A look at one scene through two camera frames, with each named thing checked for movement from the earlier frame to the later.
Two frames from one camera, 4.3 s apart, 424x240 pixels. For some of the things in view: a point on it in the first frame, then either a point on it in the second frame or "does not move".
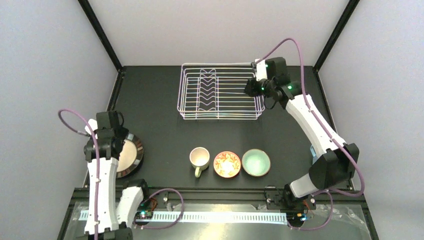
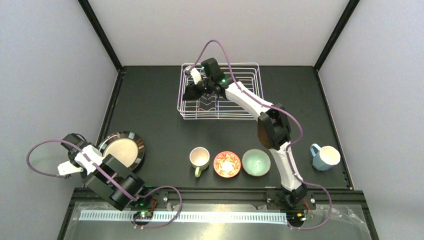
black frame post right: (348, 12) does not move
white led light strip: (274, 218) does not move
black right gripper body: (250, 87) -> (200, 88)
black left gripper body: (108, 120) -> (71, 144)
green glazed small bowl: (256, 162) does not move
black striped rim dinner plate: (131, 157) does not move
